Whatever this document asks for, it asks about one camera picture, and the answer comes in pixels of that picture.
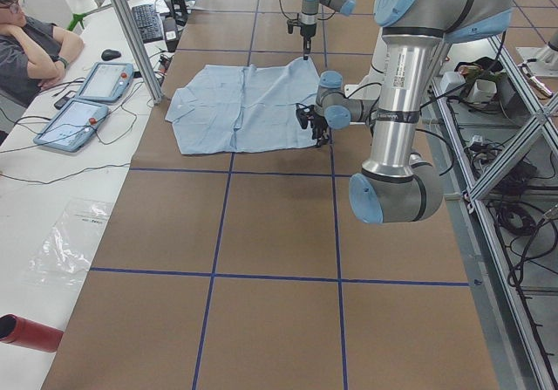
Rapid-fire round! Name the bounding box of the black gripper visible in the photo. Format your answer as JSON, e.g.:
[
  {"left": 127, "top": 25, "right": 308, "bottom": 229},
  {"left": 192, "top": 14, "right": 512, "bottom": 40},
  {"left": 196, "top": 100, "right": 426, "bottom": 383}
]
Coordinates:
[
  {"left": 287, "top": 12, "right": 316, "bottom": 60},
  {"left": 296, "top": 103, "right": 330, "bottom": 148}
]

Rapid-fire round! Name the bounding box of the light blue button shirt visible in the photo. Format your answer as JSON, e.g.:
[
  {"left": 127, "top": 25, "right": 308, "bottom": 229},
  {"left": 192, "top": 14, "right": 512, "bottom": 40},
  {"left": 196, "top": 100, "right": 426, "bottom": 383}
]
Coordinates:
[{"left": 166, "top": 58, "right": 319, "bottom": 154}]

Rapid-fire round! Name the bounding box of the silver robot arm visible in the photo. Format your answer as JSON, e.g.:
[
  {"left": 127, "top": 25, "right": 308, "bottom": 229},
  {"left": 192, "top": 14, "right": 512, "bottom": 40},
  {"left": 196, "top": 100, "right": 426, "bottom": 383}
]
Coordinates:
[
  {"left": 296, "top": 0, "right": 513, "bottom": 224},
  {"left": 280, "top": 0, "right": 357, "bottom": 60}
]

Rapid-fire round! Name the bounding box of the black computer keyboard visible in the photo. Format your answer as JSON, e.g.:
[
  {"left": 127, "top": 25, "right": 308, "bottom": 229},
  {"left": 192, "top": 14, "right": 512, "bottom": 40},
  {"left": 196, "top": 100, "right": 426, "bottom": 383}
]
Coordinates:
[{"left": 131, "top": 4, "right": 163, "bottom": 44}]

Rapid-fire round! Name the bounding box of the black computer mouse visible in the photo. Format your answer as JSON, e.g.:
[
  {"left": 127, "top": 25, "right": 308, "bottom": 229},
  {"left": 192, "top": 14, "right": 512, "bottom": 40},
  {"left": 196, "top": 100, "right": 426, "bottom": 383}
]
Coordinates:
[{"left": 101, "top": 49, "right": 121, "bottom": 61}]

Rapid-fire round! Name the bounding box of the far blue teach pendant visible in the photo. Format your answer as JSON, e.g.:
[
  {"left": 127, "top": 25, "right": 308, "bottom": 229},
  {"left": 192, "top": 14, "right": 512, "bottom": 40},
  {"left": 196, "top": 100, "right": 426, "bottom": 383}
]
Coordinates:
[{"left": 76, "top": 62, "right": 134, "bottom": 104}]

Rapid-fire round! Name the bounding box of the blue teach pendant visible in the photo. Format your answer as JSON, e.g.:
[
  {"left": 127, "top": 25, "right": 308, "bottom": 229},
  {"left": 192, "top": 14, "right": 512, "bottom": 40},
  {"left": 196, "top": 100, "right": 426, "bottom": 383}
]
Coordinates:
[
  {"left": 76, "top": 62, "right": 134, "bottom": 104},
  {"left": 33, "top": 99, "right": 109, "bottom": 153}
]

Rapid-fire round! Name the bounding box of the near blue teach pendant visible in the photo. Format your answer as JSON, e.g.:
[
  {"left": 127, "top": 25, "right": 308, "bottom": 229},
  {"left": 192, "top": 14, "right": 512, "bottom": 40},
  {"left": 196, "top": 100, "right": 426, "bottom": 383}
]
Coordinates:
[{"left": 33, "top": 99, "right": 109, "bottom": 153}]

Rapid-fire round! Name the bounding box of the seated person grey shirt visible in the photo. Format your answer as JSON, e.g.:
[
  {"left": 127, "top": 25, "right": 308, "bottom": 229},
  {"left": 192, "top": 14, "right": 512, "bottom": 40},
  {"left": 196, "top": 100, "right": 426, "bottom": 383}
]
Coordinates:
[{"left": 1, "top": 0, "right": 85, "bottom": 106}]

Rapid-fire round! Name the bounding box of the clear plastic bag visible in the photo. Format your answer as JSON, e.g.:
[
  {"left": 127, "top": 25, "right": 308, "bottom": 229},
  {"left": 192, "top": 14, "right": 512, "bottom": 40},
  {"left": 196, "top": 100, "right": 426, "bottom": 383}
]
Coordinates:
[{"left": 25, "top": 198, "right": 114, "bottom": 290}]

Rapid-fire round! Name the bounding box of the red cylinder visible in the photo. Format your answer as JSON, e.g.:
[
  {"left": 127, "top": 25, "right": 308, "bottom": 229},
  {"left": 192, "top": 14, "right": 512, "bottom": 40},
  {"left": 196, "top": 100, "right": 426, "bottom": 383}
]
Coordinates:
[{"left": 1, "top": 314, "right": 64, "bottom": 352}]

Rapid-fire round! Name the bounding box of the white camera mast base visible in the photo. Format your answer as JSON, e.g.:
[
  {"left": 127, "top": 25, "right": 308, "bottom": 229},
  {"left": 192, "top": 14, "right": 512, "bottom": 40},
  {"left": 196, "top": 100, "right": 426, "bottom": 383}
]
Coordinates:
[{"left": 344, "top": 33, "right": 387, "bottom": 100}]

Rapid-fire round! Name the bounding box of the aluminium frame rack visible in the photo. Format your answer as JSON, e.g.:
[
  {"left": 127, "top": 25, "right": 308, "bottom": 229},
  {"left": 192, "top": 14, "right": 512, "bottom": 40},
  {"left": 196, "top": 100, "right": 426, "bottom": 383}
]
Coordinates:
[{"left": 424, "top": 20, "right": 557, "bottom": 389}]

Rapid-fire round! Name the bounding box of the aluminium frame post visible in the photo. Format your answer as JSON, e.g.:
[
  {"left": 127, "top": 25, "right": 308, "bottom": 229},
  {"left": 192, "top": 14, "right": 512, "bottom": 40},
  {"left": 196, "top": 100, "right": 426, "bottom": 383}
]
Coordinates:
[{"left": 111, "top": 0, "right": 163, "bottom": 105}]

